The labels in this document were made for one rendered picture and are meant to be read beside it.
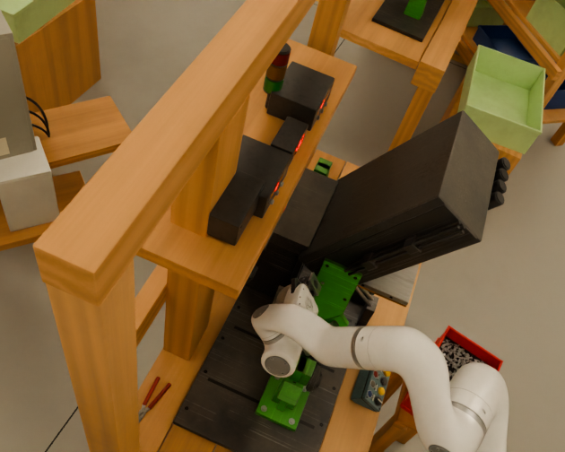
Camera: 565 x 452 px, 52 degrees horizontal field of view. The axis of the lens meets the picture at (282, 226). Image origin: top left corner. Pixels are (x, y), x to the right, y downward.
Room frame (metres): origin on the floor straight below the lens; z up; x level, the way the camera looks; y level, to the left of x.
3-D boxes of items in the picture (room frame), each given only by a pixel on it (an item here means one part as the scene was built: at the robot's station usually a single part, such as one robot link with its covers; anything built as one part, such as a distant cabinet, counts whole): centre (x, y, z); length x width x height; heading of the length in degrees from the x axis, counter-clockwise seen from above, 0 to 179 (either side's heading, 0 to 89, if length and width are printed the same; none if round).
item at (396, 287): (1.12, -0.26, 1.11); 0.39 x 0.16 x 0.03; 82
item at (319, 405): (1.06, -0.15, 0.89); 1.10 x 0.42 x 0.02; 172
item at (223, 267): (1.09, 0.11, 1.52); 0.90 x 0.25 x 0.04; 172
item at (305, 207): (1.18, -0.03, 1.07); 0.30 x 0.18 x 0.34; 172
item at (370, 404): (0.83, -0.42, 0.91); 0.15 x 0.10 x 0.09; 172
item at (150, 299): (1.11, 0.22, 1.23); 1.30 x 0.05 x 0.09; 172
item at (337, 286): (0.98, -0.20, 1.17); 0.13 x 0.12 x 0.20; 172
